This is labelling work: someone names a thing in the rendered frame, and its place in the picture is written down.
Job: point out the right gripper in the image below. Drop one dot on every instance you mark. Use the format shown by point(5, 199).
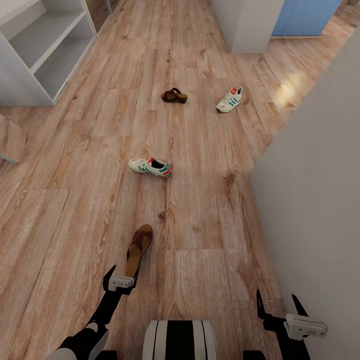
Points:
point(291, 349)

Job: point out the standing mirror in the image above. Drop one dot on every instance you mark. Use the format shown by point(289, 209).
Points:
point(12, 140)

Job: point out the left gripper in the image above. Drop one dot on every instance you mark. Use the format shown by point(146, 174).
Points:
point(113, 296)

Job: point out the sandal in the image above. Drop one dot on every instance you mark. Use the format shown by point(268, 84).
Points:
point(174, 95)
point(141, 241)

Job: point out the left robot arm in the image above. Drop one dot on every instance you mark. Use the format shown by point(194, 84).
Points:
point(89, 342)

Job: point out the gym shoe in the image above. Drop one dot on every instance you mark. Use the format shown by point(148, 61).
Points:
point(152, 165)
point(230, 101)

